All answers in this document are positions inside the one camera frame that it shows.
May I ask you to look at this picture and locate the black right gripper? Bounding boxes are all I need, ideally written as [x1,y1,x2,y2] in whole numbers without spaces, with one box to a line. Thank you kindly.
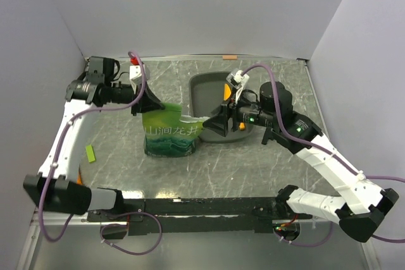
[202,87,277,137]

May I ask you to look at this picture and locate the yellow plastic scoop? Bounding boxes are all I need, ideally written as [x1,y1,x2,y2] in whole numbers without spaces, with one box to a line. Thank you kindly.
[223,83,246,131]

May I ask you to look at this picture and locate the green litter bag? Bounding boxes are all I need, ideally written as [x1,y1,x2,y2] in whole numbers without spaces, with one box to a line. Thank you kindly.
[142,103,209,157]

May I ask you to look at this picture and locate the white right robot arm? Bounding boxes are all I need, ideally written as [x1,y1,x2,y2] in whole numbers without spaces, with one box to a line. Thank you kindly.
[203,82,399,243]

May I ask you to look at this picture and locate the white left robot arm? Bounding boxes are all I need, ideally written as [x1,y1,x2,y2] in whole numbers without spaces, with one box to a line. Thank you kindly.
[23,52,164,221]

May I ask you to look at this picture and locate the grey litter tray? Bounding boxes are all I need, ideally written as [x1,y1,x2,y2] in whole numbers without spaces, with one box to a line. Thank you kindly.
[189,71,254,144]

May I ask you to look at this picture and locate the orange tape piece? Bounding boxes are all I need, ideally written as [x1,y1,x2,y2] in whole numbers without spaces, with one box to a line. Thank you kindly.
[222,55,237,60]

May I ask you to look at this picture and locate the green plastic block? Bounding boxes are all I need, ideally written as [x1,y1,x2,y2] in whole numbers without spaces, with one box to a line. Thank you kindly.
[85,145,96,163]

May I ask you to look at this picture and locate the orange toy carrot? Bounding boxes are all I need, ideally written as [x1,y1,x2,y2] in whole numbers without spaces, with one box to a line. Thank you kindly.
[77,168,84,185]

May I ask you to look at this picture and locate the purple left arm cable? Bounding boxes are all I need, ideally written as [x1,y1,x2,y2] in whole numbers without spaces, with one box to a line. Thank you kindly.
[37,50,147,242]

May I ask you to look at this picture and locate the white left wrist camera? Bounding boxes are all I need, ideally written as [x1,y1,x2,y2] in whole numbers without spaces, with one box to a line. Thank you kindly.
[129,58,142,94]

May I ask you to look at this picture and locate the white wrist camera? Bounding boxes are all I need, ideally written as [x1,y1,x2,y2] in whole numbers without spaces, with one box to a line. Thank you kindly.
[129,58,142,94]
[226,69,249,103]

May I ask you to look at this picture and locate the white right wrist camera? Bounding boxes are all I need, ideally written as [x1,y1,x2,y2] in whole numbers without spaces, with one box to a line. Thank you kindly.
[226,69,249,103]

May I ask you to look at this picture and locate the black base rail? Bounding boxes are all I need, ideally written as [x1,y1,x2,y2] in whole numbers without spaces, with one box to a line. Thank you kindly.
[87,197,312,236]

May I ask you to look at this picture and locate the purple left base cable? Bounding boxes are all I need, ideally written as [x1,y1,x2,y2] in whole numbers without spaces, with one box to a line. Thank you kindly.
[99,211,163,256]

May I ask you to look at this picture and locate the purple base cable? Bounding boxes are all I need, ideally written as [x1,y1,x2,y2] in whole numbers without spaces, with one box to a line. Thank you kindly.
[273,219,333,247]
[99,211,163,256]

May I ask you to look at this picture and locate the aluminium frame rail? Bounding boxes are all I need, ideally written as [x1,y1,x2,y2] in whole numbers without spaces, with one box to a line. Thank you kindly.
[30,212,89,226]

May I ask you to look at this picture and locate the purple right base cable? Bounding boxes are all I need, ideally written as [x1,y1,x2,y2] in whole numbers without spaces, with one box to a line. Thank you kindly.
[273,219,333,247]

